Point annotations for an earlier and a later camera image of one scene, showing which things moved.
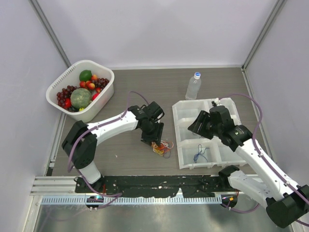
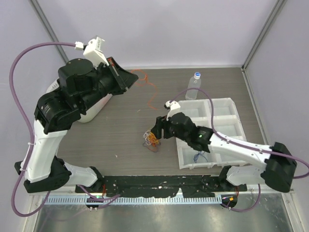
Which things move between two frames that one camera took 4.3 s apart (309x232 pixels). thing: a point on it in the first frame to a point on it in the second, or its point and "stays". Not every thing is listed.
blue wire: (200, 149) stays
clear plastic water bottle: (193, 86) stays
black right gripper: (203, 117) to (157, 130)
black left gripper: (156, 137) to (127, 78)
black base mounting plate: (166, 186) stays
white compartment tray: (194, 151) stays
